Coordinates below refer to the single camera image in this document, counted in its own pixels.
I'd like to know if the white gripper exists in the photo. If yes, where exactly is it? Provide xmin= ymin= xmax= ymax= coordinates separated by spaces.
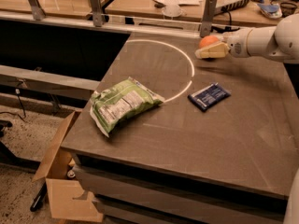
xmin=195 ymin=28 xmax=251 ymax=59

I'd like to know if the orange fruit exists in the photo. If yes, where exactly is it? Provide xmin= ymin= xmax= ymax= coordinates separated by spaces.
xmin=199 ymin=35 xmax=219 ymax=49

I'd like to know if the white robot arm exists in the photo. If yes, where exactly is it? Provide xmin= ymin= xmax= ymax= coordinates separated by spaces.
xmin=195 ymin=14 xmax=299 ymax=64

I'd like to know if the grey power strip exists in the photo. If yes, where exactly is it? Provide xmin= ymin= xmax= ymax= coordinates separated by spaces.
xmin=215 ymin=0 xmax=249 ymax=15

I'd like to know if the dark blue snack packet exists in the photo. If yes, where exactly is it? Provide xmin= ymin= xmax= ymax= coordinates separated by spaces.
xmin=188 ymin=83 xmax=231 ymax=112

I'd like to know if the blue and white mask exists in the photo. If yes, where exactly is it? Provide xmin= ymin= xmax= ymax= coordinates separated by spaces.
xmin=258 ymin=4 xmax=282 ymax=19

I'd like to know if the white face mask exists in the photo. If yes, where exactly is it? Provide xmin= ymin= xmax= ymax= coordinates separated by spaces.
xmin=162 ymin=4 xmax=184 ymax=18

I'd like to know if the green chip bag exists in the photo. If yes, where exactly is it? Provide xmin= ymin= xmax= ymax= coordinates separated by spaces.
xmin=90 ymin=77 xmax=164 ymax=137

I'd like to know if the open cardboard box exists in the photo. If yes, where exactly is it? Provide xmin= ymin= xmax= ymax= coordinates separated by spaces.
xmin=33 ymin=111 xmax=103 ymax=224

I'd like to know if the grey metal bracket right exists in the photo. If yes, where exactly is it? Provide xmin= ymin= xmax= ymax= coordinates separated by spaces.
xmin=199 ymin=0 xmax=217 ymax=37

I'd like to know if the grey metal bracket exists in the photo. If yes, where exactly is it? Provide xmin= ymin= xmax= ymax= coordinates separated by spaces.
xmin=90 ymin=0 xmax=104 ymax=27
xmin=28 ymin=0 xmax=46 ymax=21
xmin=199 ymin=0 xmax=217 ymax=37

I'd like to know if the grey metal bracket middle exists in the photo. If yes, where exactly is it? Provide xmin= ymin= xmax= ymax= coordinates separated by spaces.
xmin=90 ymin=0 xmax=104 ymax=27

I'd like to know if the grey metal bracket left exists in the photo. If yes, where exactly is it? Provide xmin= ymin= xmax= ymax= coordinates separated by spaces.
xmin=28 ymin=0 xmax=46 ymax=21

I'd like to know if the black cable on floor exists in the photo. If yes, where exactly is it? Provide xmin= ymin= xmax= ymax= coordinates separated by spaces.
xmin=0 ymin=88 xmax=28 ymax=123

